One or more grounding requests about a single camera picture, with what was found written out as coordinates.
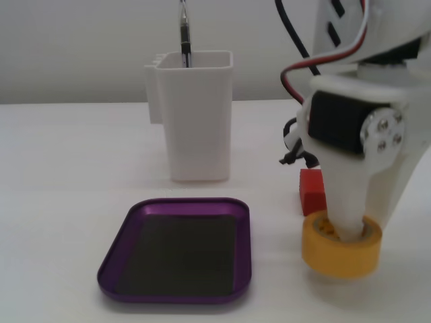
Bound purple metal tray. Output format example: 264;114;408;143
96;197;253;296

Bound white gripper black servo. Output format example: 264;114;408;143
301;75;431;242

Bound black cable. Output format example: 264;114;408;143
274;0;321;169

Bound red block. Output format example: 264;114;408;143
298;168;328;217

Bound red white servo wire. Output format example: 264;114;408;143
279;0;371;105

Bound white plastic box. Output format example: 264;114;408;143
143;50;234;183

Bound black silver pen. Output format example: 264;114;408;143
177;0;193;69

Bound yellow tape roll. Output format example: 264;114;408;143
301;210;383;279

